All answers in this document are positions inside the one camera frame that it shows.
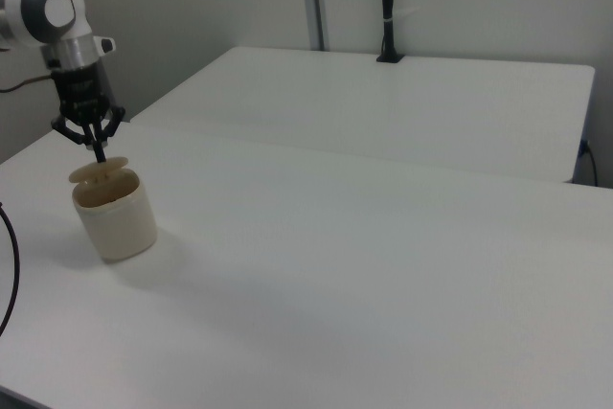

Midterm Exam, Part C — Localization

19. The thin black cable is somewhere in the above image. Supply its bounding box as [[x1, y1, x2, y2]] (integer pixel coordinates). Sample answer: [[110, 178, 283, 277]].
[[580, 139, 600, 186]]

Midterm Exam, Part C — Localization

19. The cream plastic trash bin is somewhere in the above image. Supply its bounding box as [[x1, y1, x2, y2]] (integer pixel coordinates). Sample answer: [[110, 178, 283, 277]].
[[71, 167, 159, 264]]

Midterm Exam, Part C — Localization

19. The black camera stand pole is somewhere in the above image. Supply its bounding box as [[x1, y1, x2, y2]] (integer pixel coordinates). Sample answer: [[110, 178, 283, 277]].
[[375, 0, 408, 64]]

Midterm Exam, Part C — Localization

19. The cream round bin lid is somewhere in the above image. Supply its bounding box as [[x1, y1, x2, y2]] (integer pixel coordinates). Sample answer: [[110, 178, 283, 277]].
[[68, 154, 130, 184]]

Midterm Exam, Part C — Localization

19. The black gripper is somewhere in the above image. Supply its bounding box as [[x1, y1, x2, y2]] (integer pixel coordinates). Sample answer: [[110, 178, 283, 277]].
[[50, 59, 126, 165]]

